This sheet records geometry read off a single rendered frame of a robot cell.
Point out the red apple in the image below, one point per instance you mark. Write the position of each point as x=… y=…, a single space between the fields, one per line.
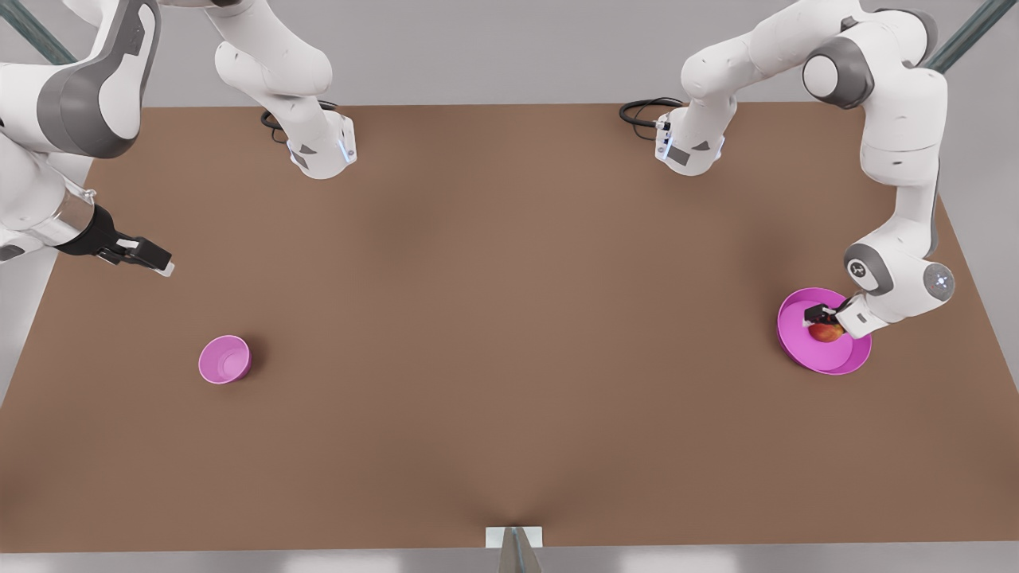
x=825 y=333

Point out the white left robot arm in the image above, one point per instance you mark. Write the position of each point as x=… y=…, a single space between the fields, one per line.
x=903 y=119

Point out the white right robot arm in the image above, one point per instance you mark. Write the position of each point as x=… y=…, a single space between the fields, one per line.
x=76 y=95

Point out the pink plate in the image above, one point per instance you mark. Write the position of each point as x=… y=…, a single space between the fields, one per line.
x=804 y=342

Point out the pink bowl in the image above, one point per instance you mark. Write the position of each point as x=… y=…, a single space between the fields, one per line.
x=224 y=360

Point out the silver frame post with foot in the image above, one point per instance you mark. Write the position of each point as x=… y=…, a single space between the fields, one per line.
x=517 y=549

